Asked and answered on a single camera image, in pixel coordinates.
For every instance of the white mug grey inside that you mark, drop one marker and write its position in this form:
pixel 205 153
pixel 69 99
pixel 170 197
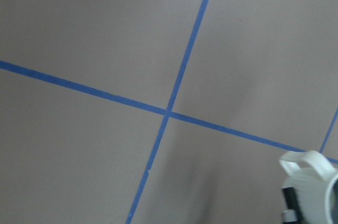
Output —
pixel 314 180

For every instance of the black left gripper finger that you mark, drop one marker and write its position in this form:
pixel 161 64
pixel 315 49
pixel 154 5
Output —
pixel 289 215

